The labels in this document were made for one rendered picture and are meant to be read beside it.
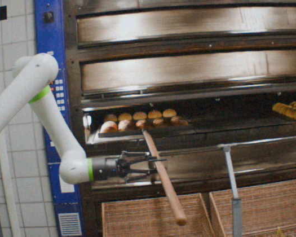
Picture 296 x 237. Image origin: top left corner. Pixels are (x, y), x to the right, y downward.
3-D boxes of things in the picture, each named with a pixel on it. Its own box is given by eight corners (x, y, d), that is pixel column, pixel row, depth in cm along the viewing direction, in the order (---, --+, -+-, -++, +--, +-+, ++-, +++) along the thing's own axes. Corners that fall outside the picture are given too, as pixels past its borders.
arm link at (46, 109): (26, 106, 213) (49, 94, 212) (29, 97, 224) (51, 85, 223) (67, 179, 227) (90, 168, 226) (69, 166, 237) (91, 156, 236)
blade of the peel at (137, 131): (193, 128, 320) (192, 124, 320) (97, 137, 317) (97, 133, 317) (185, 121, 356) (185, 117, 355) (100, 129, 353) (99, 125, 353)
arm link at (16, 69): (14, 65, 203) (37, 49, 209) (3, 67, 214) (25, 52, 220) (34, 104, 210) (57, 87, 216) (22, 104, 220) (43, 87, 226)
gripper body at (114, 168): (106, 156, 221) (128, 154, 222) (108, 176, 222) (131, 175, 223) (105, 159, 214) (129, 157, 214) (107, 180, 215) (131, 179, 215)
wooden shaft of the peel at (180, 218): (188, 226, 140) (187, 216, 140) (176, 228, 140) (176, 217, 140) (149, 135, 310) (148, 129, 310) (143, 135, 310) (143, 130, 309)
